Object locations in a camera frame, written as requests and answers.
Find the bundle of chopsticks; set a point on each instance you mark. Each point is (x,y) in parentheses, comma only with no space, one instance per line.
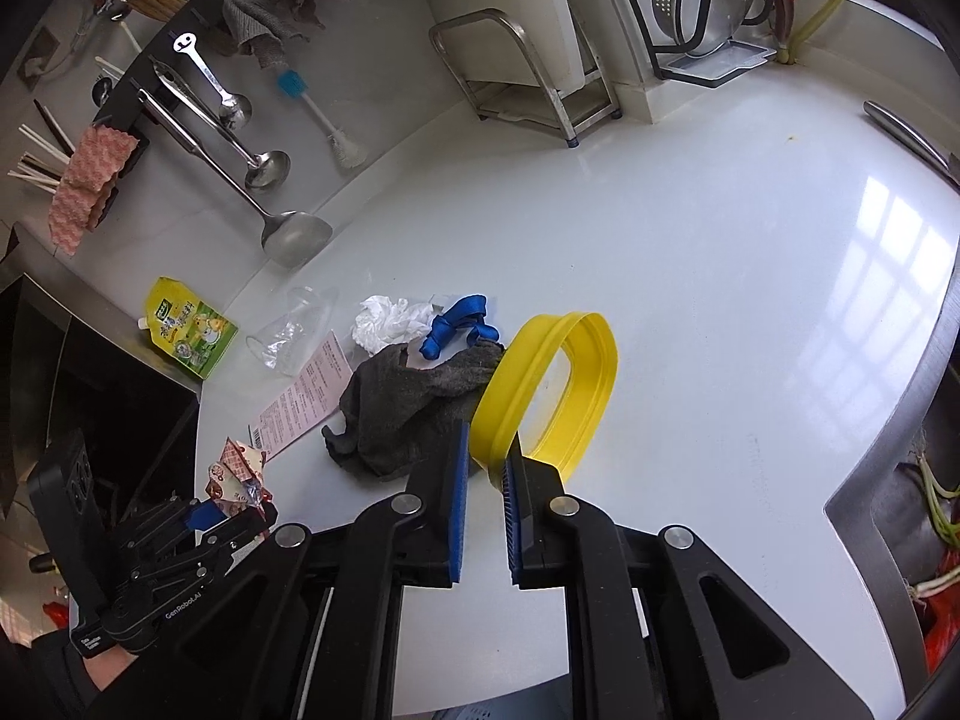
(34,165)

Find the grey cloth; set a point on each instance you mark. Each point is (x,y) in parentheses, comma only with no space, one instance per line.
(397,405)

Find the steel faucet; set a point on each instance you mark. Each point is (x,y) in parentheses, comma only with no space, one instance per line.
(904,136)

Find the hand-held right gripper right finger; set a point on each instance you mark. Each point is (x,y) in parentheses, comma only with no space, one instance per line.
(513,532)

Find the green onions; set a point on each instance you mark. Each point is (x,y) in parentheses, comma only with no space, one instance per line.
(941,517)

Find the wall socket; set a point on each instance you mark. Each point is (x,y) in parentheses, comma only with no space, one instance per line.
(37,52)

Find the crumpled white tissue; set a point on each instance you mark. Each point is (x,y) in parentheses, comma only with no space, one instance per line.
(382,326)

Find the pink paper receipt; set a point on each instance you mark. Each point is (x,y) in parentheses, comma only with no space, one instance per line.
(307,390)

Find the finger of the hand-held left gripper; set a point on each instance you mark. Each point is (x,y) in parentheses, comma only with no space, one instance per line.
(225,547)
(202,516)

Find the person's left forearm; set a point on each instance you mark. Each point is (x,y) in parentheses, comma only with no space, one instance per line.
(109,666)

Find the steel sink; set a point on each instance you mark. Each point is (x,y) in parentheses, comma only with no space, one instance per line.
(877,540)

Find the red white snack wrapper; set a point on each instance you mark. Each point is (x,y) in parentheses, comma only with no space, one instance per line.
(236,469)

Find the green yellow spout pouch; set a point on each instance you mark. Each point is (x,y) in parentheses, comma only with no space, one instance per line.
(191,330)

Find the black stove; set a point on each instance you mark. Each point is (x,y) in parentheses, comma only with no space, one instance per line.
(112,405)

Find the steel ladle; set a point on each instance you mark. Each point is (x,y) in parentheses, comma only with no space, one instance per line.
(266,169)

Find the blue ribbon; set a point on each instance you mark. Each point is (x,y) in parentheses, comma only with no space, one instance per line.
(450,319)

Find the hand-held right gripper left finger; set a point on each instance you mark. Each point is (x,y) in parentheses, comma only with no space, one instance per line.
(455,510)

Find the pink patterned dishcloth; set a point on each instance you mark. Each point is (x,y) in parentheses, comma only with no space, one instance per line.
(82,180)

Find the steel spatula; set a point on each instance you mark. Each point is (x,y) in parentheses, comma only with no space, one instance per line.
(296,236)

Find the steel pot lid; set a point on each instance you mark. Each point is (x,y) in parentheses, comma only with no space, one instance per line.
(724,11)

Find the clear plastic cup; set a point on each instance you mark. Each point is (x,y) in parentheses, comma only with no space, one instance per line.
(289,334)

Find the red plastic bag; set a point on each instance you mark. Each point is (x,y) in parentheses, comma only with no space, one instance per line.
(941,637)

